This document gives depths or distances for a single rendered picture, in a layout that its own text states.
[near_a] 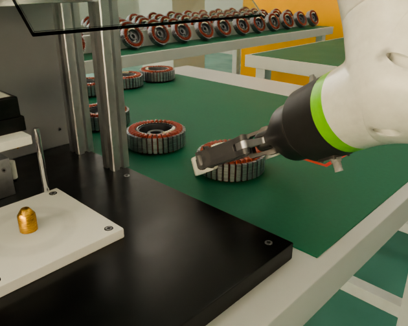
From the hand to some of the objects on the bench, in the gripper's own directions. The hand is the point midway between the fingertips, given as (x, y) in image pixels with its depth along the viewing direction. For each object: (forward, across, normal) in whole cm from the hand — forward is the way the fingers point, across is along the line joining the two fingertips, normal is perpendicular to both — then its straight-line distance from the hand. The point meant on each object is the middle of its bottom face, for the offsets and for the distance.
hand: (231, 158), depth 70 cm
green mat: (+26, +11, +13) cm, 31 cm away
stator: (+16, -6, +7) cm, 18 cm away
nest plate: (-8, -32, -5) cm, 34 cm away
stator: (+1, 0, -2) cm, 2 cm away
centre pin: (-8, -32, -4) cm, 34 cm away
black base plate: (-8, -44, -8) cm, 46 cm away
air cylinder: (+4, -37, +2) cm, 37 cm away
